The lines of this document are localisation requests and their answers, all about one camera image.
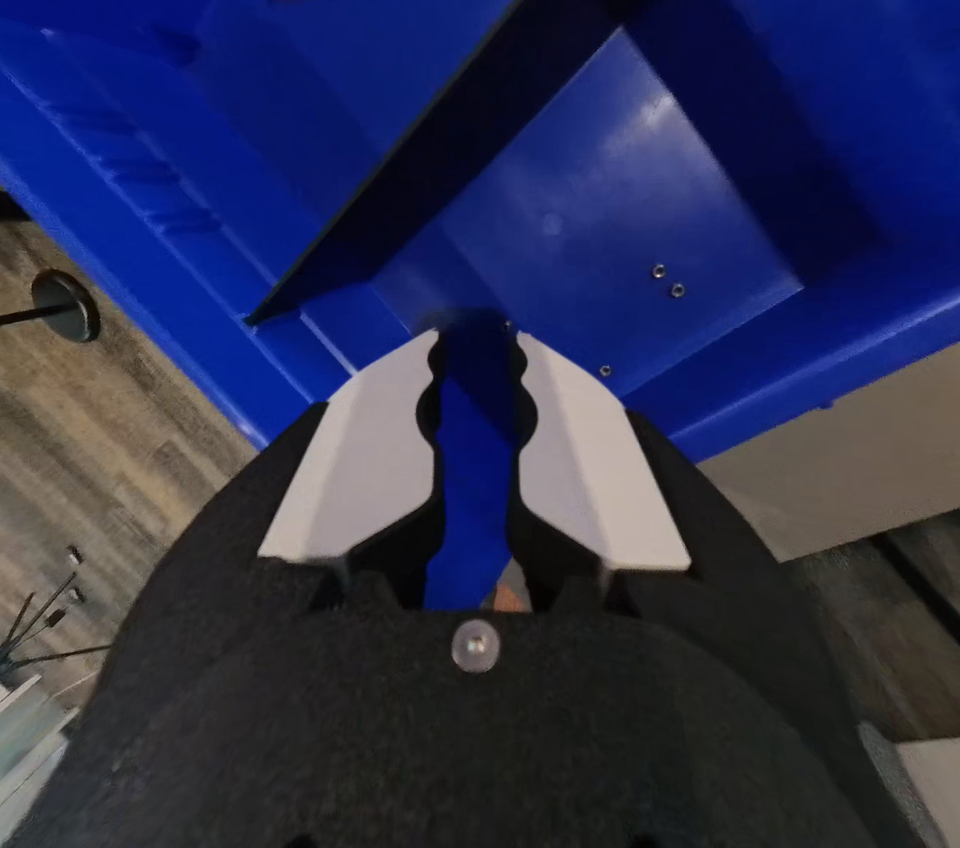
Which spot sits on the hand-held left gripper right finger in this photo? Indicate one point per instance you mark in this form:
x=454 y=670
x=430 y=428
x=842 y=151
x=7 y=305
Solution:
x=600 y=480

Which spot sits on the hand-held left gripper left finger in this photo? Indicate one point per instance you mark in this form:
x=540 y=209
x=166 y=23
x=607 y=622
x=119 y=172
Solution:
x=352 y=473

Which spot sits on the blue plastic bin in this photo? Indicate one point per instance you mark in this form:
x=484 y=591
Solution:
x=600 y=150

